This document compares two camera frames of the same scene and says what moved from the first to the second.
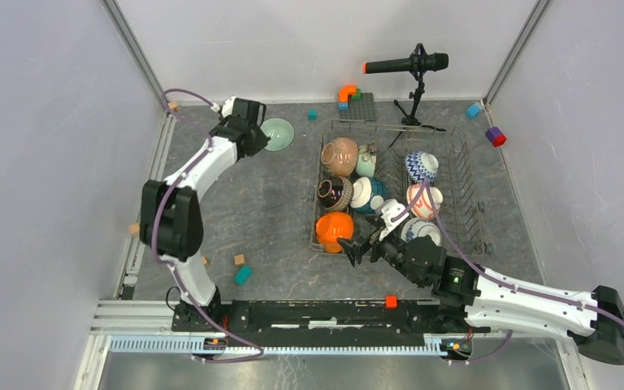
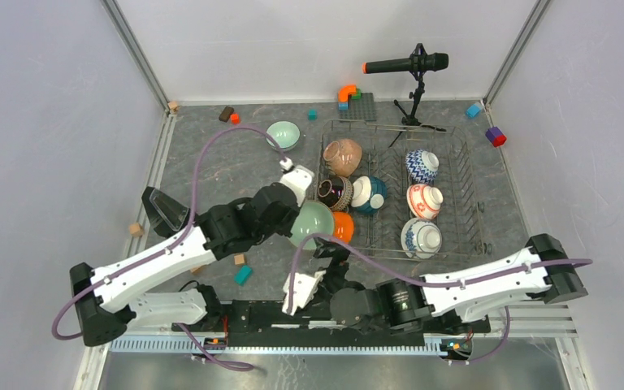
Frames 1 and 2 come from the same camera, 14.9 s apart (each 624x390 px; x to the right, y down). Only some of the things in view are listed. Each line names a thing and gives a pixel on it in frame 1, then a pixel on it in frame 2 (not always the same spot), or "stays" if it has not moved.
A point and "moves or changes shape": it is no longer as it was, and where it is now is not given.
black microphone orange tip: [414, 62] stays
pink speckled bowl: [340, 155] stays
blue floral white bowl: [418, 227] stays
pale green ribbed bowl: [280, 132] moves or changes shape
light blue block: [473, 110] stays
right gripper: [354, 249] to [327, 249]
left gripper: [262, 141] to [287, 228]
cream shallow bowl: [331, 226] stays
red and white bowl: [422, 207] stays
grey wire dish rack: [428, 169] stays
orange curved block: [343, 93] stays
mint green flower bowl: [365, 168] to [314, 217]
